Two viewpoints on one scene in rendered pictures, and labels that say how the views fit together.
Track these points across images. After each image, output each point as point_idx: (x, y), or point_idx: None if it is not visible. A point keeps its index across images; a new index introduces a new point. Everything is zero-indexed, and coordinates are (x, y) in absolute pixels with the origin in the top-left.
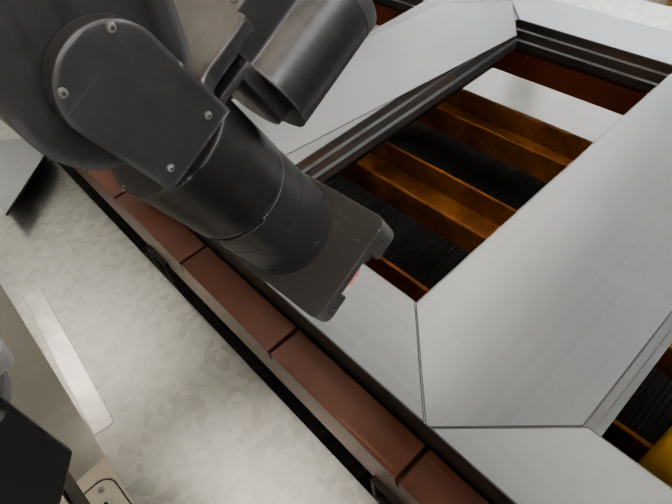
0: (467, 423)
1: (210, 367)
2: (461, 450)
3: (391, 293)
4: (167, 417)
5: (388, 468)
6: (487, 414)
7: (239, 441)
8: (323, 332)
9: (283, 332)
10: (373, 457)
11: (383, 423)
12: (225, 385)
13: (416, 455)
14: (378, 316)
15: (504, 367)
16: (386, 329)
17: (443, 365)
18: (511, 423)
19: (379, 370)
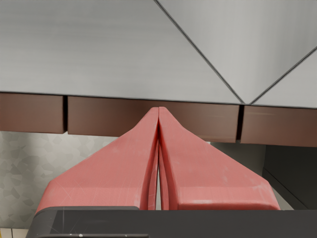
0: (275, 78)
1: (12, 133)
2: (284, 103)
3: (121, 3)
4: (25, 182)
5: (227, 140)
6: (285, 58)
7: (83, 156)
8: (100, 95)
9: (57, 108)
10: (211, 141)
11: (199, 114)
12: (36, 135)
13: (237, 116)
14: (131, 39)
15: (274, 2)
16: (150, 47)
17: (223, 42)
18: (307, 51)
19: (176, 90)
